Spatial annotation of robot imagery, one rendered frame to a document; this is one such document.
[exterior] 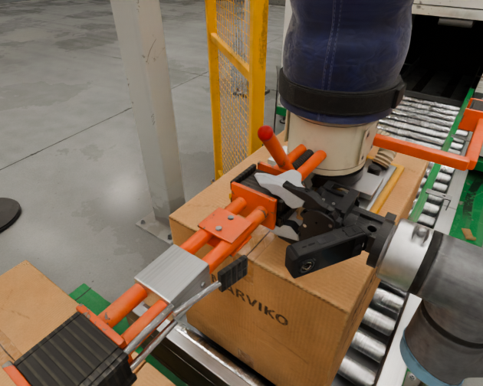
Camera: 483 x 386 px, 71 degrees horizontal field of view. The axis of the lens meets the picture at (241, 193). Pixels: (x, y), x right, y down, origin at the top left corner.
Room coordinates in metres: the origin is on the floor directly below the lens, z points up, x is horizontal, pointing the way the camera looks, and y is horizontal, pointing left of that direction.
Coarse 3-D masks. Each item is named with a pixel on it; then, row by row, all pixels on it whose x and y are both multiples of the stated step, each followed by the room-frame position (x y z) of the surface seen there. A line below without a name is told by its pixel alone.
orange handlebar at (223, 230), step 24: (480, 120) 0.70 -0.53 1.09; (384, 144) 0.61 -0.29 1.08; (408, 144) 0.59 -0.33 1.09; (480, 144) 0.59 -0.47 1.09; (312, 168) 0.52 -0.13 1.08; (456, 168) 0.53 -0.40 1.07; (216, 216) 0.37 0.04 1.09; (264, 216) 0.39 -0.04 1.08; (192, 240) 0.33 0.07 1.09; (216, 240) 0.35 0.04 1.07; (240, 240) 0.33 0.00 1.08; (216, 264) 0.29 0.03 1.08; (120, 312) 0.22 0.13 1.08; (144, 312) 0.22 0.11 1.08
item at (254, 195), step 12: (252, 168) 0.49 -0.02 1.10; (264, 168) 0.49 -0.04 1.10; (276, 168) 0.48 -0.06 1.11; (240, 180) 0.46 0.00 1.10; (252, 180) 0.46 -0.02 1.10; (240, 192) 0.42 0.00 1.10; (252, 192) 0.41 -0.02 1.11; (264, 192) 0.42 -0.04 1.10; (252, 204) 0.41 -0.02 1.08; (264, 204) 0.40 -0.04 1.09; (276, 204) 0.39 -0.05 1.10; (276, 216) 0.39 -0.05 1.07; (288, 216) 0.41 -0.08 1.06
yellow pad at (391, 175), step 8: (368, 160) 0.72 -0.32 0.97; (368, 168) 0.65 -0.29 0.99; (376, 168) 0.64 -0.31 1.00; (384, 168) 0.68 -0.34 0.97; (392, 168) 0.68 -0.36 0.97; (400, 168) 0.69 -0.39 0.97; (384, 176) 0.65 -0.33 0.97; (392, 176) 0.65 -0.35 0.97; (384, 184) 0.62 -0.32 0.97; (392, 184) 0.62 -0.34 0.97; (376, 192) 0.59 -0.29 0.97; (384, 192) 0.59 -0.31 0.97; (360, 200) 0.56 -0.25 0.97; (368, 200) 0.56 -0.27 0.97; (376, 200) 0.56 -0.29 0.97; (384, 200) 0.57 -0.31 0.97; (368, 208) 0.53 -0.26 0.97; (376, 208) 0.54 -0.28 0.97
